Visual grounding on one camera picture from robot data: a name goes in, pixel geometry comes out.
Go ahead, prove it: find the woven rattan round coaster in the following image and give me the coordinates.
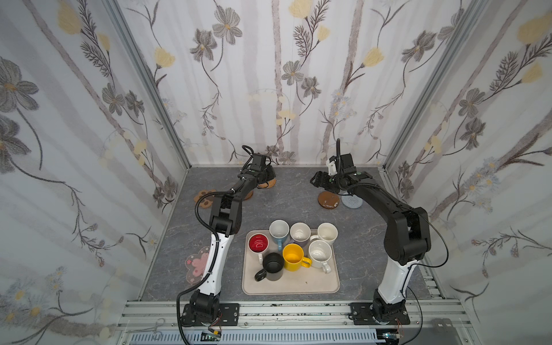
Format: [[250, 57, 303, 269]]
[[257, 178, 277, 189]]

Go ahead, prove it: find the glossy dark brown round coaster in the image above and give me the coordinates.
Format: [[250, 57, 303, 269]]
[[318, 191, 340, 210]]

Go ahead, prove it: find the grey blue woven coaster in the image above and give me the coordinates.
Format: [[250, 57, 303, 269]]
[[341, 195, 364, 209]]

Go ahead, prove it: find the cork paw print coaster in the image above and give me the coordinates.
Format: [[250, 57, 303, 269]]
[[193, 190, 216, 209]]

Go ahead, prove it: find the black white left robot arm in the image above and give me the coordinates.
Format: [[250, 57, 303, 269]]
[[177, 145, 275, 323]]

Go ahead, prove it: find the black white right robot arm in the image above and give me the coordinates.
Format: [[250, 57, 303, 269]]
[[310, 154, 431, 324]]

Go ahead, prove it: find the white mug rear right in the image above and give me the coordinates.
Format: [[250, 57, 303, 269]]
[[310, 223, 339, 245]]

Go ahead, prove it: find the white grey small mug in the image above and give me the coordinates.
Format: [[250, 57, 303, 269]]
[[290, 222, 311, 247]]

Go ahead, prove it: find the light blue mug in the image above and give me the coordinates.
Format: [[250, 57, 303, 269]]
[[269, 220, 290, 252]]

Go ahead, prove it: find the red inside white mug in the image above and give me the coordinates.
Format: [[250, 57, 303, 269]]
[[248, 234, 270, 264]]

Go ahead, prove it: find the white mug front right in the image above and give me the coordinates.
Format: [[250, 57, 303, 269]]
[[308, 240, 333, 274]]

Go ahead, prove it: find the yellow mug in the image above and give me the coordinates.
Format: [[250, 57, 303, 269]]
[[283, 244, 312, 272]]

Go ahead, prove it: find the black mug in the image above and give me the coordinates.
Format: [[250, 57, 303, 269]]
[[254, 252, 285, 282]]

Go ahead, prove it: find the beige plastic tray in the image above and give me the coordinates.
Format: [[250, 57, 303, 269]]
[[241, 230, 340, 296]]

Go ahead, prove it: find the pink flower shaped coaster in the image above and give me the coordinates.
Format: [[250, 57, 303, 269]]
[[185, 247, 210, 285]]

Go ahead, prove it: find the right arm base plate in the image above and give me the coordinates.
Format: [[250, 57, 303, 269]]
[[349, 301, 411, 326]]

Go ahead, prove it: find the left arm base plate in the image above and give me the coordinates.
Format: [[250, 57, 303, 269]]
[[181, 303, 240, 327]]

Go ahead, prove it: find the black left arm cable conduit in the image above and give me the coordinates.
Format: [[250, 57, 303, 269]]
[[175, 191, 234, 345]]

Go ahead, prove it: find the aluminium mounting rail frame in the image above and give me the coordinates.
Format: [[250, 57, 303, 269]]
[[114, 299, 481, 344]]

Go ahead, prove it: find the aluminium corner post left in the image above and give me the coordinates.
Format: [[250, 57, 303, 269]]
[[102, 0, 192, 172]]

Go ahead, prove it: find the aluminium corner post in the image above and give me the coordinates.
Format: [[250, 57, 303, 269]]
[[382, 1, 487, 171], [102, 0, 192, 172]]

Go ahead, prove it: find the aluminium corner post right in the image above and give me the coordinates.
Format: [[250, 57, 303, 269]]
[[382, 1, 487, 171]]

